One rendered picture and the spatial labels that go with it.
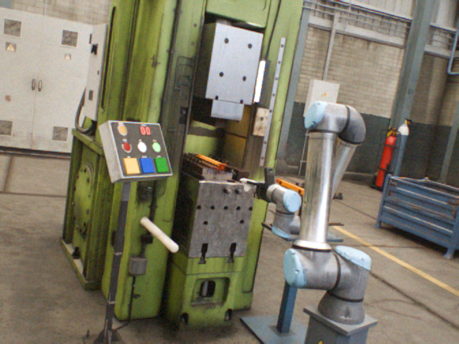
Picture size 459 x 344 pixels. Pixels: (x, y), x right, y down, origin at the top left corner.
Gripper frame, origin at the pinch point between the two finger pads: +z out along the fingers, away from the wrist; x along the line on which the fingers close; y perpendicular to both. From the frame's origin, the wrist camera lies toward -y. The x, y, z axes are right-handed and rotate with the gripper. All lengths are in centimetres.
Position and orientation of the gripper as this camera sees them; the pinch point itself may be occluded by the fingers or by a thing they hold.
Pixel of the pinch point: (252, 179)
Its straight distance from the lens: 249.3
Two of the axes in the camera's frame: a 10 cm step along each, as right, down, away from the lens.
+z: -4.7, -2.2, 8.5
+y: -1.6, 9.7, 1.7
